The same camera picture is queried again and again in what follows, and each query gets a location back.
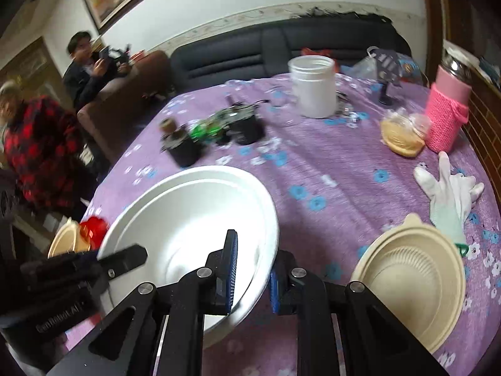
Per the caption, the white foam bowl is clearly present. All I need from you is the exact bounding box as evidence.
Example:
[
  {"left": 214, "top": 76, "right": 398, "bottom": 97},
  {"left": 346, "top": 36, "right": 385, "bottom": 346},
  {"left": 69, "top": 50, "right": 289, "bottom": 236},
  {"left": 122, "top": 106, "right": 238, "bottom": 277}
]
[{"left": 98, "top": 165, "right": 279, "bottom": 347}]

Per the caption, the beige ribbed plastic bowl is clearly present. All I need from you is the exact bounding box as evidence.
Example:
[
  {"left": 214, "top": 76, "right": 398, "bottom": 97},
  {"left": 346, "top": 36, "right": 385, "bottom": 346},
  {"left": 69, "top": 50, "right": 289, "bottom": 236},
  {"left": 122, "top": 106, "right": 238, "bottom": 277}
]
[{"left": 351, "top": 213, "right": 466, "bottom": 354}]

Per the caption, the red glass plate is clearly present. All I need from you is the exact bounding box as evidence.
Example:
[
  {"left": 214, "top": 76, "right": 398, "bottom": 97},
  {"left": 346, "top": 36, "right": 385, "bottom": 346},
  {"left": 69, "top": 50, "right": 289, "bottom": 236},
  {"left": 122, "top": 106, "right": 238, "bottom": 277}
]
[{"left": 80, "top": 216, "right": 109, "bottom": 250}]

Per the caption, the small beige plastic bowl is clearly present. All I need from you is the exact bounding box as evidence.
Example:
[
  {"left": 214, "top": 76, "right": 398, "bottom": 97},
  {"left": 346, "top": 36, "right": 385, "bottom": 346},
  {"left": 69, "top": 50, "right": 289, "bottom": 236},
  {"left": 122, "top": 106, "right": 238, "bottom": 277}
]
[{"left": 48, "top": 219, "right": 89, "bottom": 258}]

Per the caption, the person in red plaid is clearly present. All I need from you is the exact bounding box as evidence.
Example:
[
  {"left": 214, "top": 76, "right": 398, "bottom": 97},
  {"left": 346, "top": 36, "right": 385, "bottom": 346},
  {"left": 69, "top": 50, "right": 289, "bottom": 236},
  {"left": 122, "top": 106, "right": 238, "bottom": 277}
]
[{"left": 1, "top": 81, "right": 97, "bottom": 221}]

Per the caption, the black pot with cork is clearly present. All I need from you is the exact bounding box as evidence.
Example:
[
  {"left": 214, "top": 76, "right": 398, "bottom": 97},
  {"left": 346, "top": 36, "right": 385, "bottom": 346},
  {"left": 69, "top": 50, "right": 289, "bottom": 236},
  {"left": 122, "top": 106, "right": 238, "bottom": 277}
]
[{"left": 159, "top": 118, "right": 202, "bottom": 168}]

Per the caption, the brown armchair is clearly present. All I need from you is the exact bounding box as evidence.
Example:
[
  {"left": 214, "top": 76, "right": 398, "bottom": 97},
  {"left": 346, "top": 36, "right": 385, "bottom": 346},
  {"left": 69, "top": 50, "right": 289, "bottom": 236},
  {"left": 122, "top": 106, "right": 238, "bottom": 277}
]
[{"left": 77, "top": 50, "right": 173, "bottom": 165}]

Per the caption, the green plastic wrapper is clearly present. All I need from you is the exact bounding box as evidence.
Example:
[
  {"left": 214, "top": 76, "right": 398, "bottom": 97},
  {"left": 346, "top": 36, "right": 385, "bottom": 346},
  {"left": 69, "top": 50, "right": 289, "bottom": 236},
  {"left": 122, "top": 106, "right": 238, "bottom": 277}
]
[{"left": 189, "top": 116, "right": 231, "bottom": 146}]

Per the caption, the white cotton glove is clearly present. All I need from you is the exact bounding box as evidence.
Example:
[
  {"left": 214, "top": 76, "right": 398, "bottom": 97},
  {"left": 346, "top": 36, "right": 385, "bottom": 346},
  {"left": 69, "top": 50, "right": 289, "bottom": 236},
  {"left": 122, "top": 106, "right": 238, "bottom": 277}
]
[{"left": 414, "top": 151, "right": 485, "bottom": 256}]

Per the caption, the purple floral tablecloth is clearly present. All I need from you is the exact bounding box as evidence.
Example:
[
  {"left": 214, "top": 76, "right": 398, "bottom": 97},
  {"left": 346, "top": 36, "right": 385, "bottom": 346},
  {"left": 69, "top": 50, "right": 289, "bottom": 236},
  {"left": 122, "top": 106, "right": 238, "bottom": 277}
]
[{"left": 84, "top": 75, "right": 500, "bottom": 375}]

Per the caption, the black round tea tin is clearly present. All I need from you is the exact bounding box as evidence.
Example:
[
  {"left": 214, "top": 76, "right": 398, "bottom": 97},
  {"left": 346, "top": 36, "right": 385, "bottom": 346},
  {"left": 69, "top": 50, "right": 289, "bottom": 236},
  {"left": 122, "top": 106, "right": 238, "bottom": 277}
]
[{"left": 227, "top": 103, "right": 265, "bottom": 146}]

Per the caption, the seated man in black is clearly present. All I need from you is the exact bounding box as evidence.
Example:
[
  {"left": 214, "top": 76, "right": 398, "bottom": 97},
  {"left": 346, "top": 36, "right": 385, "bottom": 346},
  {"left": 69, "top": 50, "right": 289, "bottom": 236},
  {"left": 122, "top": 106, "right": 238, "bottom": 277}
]
[{"left": 63, "top": 31, "right": 132, "bottom": 113}]

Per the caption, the bagged yellow food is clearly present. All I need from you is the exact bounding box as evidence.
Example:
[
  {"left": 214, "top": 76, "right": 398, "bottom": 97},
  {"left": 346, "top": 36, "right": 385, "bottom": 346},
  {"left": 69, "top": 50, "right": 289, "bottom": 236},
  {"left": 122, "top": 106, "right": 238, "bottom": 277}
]
[{"left": 380, "top": 107, "right": 431, "bottom": 159}]

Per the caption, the wooden brick-pattern cabinet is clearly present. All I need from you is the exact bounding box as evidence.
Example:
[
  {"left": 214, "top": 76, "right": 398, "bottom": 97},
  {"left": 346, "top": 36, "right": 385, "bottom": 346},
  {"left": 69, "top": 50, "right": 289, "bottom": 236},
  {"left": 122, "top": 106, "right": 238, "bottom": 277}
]
[{"left": 464, "top": 70, "right": 501, "bottom": 198}]

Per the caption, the pink sleeved thermos bottle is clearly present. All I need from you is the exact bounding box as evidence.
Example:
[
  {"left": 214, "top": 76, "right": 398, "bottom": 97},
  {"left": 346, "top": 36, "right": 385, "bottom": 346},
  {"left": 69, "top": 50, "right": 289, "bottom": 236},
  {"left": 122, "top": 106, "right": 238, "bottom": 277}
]
[{"left": 426, "top": 46, "right": 472, "bottom": 153}]

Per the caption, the black leather sofa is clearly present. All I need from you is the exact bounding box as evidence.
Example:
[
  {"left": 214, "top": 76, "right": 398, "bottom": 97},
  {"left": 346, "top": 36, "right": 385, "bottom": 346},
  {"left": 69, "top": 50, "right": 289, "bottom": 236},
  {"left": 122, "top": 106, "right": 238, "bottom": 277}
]
[{"left": 170, "top": 12, "right": 412, "bottom": 93}]

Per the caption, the black phone stand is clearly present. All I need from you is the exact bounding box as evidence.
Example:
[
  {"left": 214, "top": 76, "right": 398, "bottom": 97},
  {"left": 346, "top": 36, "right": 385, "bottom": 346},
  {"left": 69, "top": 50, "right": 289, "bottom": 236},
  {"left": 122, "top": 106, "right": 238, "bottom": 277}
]
[{"left": 368, "top": 47, "right": 402, "bottom": 107}]

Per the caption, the white plastic jar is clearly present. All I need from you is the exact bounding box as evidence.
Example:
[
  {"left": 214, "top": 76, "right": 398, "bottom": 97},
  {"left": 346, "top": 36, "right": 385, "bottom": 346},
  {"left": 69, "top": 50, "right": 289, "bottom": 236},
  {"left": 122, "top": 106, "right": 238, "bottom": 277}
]
[{"left": 288, "top": 55, "right": 337, "bottom": 119}]

